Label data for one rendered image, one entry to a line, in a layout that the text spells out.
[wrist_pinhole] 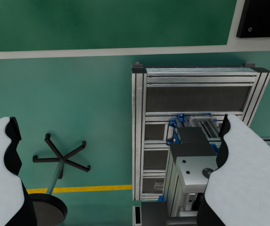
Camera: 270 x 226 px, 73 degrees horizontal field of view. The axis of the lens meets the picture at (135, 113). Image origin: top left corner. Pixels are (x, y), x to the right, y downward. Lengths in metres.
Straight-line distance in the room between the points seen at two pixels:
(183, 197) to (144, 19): 0.47
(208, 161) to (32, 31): 0.56
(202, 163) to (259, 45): 0.36
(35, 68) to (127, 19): 1.06
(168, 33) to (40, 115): 1.33
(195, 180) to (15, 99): 1.44
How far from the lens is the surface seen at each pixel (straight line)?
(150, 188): 1.82
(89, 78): 1.37
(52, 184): 1.64
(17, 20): 0.58
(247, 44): 0.61
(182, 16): 0.53
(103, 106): 1.46
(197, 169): 0.50
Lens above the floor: 1.26
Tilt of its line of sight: 58 degrees down
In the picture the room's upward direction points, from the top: 176 degrees clockwise
